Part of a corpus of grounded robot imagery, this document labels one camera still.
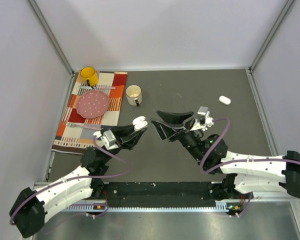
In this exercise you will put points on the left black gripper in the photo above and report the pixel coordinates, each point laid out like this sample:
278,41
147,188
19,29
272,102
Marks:
124,140

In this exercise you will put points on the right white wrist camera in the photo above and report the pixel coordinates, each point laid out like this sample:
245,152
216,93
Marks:
203,121

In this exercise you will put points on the pink handled fork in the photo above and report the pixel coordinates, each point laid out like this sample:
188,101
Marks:
83,126

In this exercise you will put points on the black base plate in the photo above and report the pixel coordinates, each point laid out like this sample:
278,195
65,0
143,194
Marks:
166,194

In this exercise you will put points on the pink dotted plate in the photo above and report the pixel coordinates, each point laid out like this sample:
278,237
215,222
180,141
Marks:
92,104

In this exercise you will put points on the cream mug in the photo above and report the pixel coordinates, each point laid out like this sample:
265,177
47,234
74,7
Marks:
133,94

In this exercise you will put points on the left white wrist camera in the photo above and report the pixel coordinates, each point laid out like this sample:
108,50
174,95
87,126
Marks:
108,139

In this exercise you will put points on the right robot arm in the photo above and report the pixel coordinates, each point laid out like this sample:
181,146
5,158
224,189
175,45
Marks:
245,173

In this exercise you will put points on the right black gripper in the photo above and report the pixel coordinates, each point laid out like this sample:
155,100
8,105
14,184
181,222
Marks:
165,131

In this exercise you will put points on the yellow mug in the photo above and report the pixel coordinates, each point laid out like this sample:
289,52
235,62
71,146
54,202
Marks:
89,75

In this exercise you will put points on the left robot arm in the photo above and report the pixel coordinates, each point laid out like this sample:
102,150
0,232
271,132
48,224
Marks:
34,208

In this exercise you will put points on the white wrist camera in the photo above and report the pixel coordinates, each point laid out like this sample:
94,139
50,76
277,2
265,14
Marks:
203,121
108,139

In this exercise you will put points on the white earbud charging case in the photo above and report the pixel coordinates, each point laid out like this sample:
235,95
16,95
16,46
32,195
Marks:
139,123

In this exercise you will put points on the white oval case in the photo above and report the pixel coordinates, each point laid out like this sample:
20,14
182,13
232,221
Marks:
224,100

